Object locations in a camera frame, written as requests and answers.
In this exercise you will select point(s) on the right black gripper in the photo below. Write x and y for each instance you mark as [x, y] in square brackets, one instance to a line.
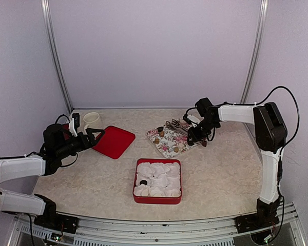
[195, 136]

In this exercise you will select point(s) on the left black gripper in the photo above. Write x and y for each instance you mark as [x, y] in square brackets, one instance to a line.
[90, 137]

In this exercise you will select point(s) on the steel serving tongs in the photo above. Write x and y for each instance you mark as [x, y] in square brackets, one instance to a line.
[181, 127]

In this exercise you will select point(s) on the white round chocolate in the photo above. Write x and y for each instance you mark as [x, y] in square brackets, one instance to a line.
[145, 193]

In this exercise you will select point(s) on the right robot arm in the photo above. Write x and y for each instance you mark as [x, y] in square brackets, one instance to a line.
[271, 139]

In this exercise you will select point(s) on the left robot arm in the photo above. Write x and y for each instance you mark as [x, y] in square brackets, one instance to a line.
[59, 143]

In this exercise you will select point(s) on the red chocolate tin box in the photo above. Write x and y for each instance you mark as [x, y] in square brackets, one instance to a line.
[163, 177]

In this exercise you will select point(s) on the cream ribbed mug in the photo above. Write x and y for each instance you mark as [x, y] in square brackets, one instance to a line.
[92, 120]

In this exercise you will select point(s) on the red tin lid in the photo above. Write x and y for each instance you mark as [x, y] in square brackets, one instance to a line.
[114, 142]

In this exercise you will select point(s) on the floral tray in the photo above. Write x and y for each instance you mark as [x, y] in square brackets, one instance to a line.
[168, 142]

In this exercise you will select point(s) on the dark red patterned coaster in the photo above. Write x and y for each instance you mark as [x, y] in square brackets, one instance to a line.
[65, 128]

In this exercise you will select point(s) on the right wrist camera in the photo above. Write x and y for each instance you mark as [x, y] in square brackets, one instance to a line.
[191, 120]

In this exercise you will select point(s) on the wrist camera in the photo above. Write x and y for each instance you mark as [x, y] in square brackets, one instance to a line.
[73, 123]
[191, 120]

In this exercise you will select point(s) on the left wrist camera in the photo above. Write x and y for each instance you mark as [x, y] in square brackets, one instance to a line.
[73, 123]

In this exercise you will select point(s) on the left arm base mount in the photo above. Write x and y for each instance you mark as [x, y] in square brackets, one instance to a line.
[58, 222]

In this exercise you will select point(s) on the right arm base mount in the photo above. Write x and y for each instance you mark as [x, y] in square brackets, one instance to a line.
[251, 222]

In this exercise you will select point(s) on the left aluminium frame post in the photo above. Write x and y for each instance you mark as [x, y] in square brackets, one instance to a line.
[55, 55]

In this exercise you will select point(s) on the aluminium frame post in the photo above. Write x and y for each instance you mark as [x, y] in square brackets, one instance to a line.
[55, 55]
[256, 50]

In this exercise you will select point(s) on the front aluminium rail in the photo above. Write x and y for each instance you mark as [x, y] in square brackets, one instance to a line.
[100, 231]

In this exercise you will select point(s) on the right aluminium frame post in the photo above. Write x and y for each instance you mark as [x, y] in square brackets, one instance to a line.
[256, 50]

